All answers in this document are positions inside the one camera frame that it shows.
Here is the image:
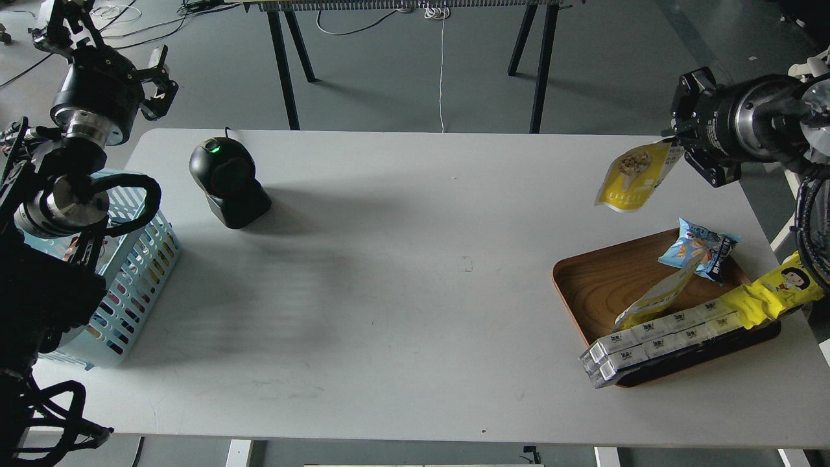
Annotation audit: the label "yellow cartoon snack bag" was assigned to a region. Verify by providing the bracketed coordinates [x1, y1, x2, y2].
[719, 252, 825, 330]

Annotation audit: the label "yellow nut snack pouch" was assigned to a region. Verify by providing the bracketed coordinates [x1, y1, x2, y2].
[594, 137, 685, 213]

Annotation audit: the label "blue snack bag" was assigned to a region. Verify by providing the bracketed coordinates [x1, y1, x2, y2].
[658, 218, 741, 285]

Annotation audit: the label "brown wooden tray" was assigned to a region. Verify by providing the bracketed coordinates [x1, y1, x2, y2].
[552, 228, 781, 387]

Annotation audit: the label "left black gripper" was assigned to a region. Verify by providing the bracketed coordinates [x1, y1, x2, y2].
[29, 1, 179, 145]

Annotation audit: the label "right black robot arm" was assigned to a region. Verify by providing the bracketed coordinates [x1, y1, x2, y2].
[662, 66, 828, 291]

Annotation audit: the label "black barcode scanner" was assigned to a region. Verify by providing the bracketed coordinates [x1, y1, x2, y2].
[189, 136, 272, 230]

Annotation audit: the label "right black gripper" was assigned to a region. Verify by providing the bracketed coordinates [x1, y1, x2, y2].
[661, 66, 789, 188]

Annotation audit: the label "white boxed snack pack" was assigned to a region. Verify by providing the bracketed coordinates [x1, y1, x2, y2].
[579, 299, 744, 389]

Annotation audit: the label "black trestle table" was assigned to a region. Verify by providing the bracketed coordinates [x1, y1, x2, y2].
[216, 8, 555, 134]

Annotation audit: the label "light blue plastic basket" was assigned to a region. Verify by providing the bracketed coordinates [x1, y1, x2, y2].
[12, 187, 180, 370]

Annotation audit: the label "yellow white snack pouch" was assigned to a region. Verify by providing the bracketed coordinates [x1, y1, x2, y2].
[613, 258, 703, 332]

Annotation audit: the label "white hanging cable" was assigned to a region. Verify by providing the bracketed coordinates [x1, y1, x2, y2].
[424, 6, 452, 134]

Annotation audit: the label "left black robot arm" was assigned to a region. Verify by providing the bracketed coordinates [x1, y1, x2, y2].
[1, 1, 178, 466]

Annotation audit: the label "floor cables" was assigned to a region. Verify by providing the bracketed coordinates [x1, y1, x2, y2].
[0, 0, 241, 90]

